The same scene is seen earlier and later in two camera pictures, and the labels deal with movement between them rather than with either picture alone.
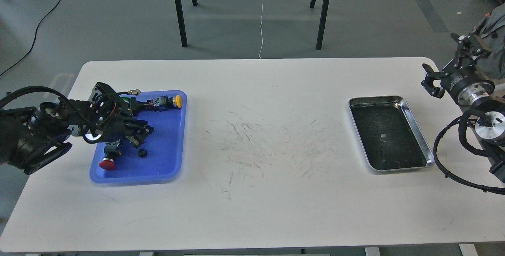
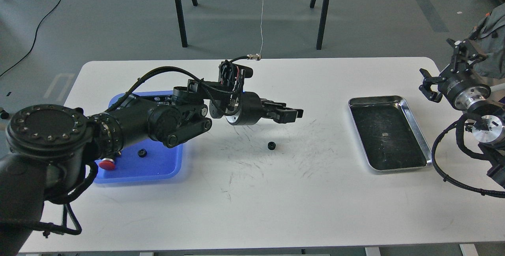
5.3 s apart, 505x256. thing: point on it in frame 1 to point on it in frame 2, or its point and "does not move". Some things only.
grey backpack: [491, 34] does not move
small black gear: [142, 153] does not move
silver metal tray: [390, 137] does not move
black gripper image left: [114, 126] to [251, 111]
